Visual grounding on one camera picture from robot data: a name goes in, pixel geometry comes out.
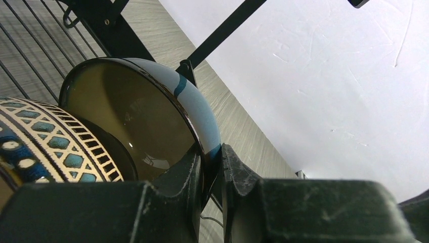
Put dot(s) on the dark blue glazed bowl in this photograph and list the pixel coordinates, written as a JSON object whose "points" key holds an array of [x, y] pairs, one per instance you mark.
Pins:
{"points": [[155, 112]]}

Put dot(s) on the black patterned rim bowl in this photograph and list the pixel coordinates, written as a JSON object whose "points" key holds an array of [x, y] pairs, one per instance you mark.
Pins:
{"points": [[42, 143]]}

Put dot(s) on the black wire dish rack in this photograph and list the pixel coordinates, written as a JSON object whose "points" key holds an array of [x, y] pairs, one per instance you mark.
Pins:
{"points": [[105, 24]]}

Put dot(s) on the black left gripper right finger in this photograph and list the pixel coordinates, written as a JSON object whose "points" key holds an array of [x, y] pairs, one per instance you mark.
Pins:
{"points": [[257, 209]]}

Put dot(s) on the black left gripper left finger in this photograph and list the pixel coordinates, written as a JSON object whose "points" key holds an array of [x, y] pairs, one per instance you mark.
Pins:
{"points": [[164, 210]]}

